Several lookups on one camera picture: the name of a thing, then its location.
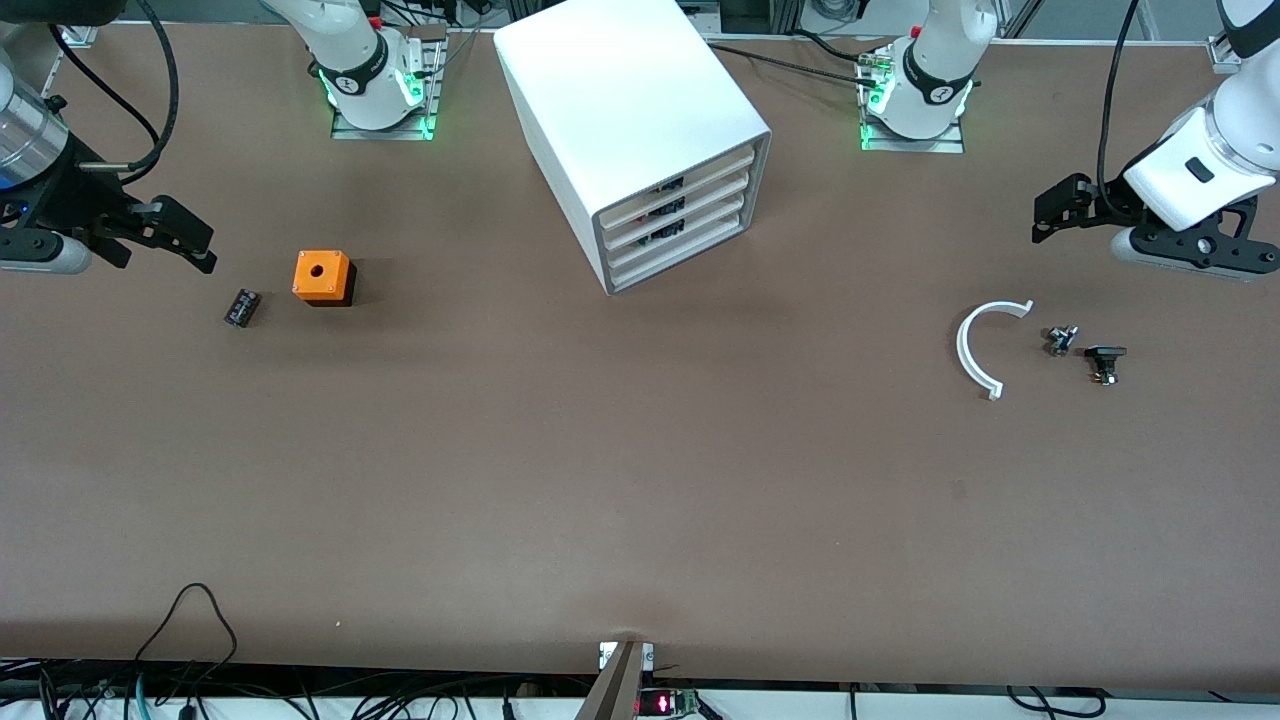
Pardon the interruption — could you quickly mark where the orange box with hole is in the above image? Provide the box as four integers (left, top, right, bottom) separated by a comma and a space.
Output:
292, 250, 358, 308

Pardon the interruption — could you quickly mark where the white curved plastic arc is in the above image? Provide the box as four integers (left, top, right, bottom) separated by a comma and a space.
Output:
956, 300, 1034, 401

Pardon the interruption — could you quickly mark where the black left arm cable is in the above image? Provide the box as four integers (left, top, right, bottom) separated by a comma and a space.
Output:
1097, 0, 1143, 191

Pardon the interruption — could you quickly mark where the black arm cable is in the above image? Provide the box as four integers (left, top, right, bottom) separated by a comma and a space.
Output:
48, 0, 181, 186
1097, 0, 1143, 191

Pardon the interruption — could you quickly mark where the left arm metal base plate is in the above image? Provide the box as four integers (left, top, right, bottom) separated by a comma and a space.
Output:
858, 45, 966, 154

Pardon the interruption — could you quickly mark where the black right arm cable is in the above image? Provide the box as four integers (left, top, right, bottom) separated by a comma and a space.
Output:
48, 0, 181, 186

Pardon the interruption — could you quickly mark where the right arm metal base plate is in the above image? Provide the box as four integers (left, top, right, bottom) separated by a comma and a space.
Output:
330, 25, 446, 141

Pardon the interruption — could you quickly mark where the black cable on table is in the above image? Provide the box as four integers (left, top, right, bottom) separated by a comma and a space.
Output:
705, 40, 886, 86

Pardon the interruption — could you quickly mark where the black looped cable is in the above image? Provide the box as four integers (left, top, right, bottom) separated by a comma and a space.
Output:
135, 583, 239, 666

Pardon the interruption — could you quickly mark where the tangle of black cables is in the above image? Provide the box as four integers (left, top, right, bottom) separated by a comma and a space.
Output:
0, 655, 601, 720

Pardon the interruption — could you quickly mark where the grey camera mounting post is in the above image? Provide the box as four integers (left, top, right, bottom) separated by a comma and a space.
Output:
575, 640, 656, 720

